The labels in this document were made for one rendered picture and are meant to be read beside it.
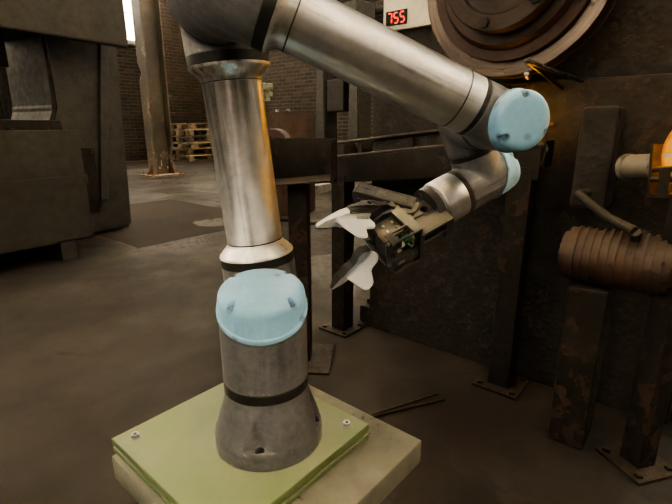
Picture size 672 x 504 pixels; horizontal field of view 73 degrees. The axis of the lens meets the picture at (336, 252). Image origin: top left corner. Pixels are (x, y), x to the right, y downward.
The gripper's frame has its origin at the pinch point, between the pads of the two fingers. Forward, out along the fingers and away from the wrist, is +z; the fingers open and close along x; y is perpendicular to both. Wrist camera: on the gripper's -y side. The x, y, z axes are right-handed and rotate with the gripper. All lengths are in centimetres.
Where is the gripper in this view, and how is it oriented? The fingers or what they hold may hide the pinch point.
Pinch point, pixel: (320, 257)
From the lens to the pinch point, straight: 68.5
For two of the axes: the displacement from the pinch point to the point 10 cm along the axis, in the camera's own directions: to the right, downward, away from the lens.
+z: -8.5, 4.7, -2.4
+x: 1.3, 6.3, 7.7
